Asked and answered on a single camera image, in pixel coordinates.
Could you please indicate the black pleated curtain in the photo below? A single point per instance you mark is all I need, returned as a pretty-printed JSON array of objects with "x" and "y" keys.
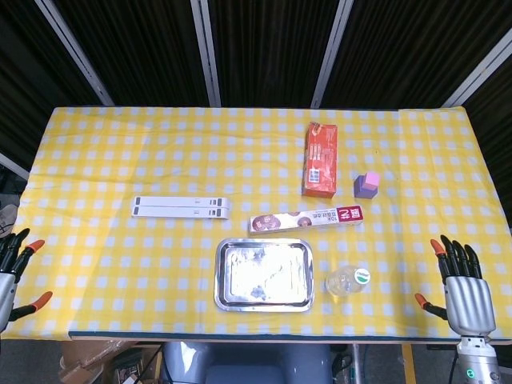
[{"x": 272, "y": 48}]

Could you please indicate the yellow floor tape strip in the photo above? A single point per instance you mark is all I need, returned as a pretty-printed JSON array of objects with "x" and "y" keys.
[{"x": 408, "y": 364}]

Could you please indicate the silver metal tray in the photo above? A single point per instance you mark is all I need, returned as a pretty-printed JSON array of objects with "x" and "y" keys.
[{"x": 264, "y": 276}]

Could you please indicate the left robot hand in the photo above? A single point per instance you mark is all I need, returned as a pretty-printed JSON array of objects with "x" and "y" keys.
[{"x": 8, "y": 288}]

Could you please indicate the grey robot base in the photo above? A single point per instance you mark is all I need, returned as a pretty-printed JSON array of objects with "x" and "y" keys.
[{"x": 248, "y": 366}]

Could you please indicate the white metal frame post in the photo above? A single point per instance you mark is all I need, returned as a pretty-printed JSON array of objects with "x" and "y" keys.
[
  {"x": 331, "y": 52},
  {"x": 14, "y": 166},
  {"x": 207, "y": 52},
  {"x": 476, "y": 76},
  {"x": 76, "y": 52}
]

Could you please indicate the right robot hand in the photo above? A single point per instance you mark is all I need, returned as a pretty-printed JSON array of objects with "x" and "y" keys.
[{"x": 470, "y": 304}]

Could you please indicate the clear plastic bottle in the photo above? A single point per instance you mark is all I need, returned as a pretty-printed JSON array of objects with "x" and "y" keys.
[{"x": 344, "y": 282}]

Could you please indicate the orange cardboard box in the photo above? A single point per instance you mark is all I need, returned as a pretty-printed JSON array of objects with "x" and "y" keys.
[{"x": 321, "y": 160}]

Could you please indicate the white folding stand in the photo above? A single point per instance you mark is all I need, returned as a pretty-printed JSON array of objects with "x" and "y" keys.
[{"x": 176, "y": 207}]

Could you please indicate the purple and pink cube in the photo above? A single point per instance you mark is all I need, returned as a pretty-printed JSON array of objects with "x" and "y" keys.
[{"x": 365, "y": 187}]

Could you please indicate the metal table leg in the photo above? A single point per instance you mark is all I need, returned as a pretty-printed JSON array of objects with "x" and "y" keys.
[{"x": 356, "y": 364}]

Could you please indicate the yellow checkered tablecloth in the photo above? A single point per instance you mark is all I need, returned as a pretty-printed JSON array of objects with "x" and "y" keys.
[{"x": 160, "y": 160}]

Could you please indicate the long foil wrap box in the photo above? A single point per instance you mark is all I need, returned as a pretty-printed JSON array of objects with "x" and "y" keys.
[{"x": 304, "y": 221}]

